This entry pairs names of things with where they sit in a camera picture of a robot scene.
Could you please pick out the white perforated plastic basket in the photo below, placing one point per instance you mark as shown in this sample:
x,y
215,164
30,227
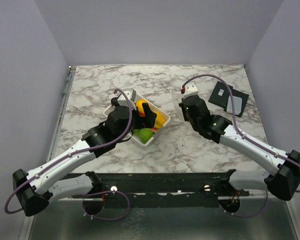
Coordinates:
x,y
153,107

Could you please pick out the green grapes bunch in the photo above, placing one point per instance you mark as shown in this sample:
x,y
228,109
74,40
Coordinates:
x,y
143,134

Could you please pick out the aluminium side rail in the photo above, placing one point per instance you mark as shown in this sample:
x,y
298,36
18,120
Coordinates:
x,y
65,97

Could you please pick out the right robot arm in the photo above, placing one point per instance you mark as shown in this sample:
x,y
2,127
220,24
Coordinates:
x,y
281,171

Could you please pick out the orange yellow fruit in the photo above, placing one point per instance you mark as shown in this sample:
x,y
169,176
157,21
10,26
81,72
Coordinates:
x,y
139,104

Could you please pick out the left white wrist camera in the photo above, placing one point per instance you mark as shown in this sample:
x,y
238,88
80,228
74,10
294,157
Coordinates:
x,y
131,96

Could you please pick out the clear dotted zip bag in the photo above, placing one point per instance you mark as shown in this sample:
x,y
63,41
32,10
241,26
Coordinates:
x,y
176,99

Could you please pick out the black square mat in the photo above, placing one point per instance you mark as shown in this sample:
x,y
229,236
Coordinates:
x,y
220,96

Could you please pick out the yellow bell pepper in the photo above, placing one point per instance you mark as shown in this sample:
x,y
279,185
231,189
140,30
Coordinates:
x,y
159,121

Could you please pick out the grey rectangular pad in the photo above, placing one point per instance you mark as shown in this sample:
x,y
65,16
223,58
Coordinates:
x,y
234,103

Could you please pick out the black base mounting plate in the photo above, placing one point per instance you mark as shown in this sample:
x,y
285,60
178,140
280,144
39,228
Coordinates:
x,y
163,190

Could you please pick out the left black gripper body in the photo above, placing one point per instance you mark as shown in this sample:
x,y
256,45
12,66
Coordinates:
x,y
135,119

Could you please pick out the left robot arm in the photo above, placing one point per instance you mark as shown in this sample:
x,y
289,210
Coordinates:
x,y
36,188

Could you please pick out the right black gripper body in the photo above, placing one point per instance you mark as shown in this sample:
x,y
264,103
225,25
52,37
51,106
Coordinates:
x,y
195,124

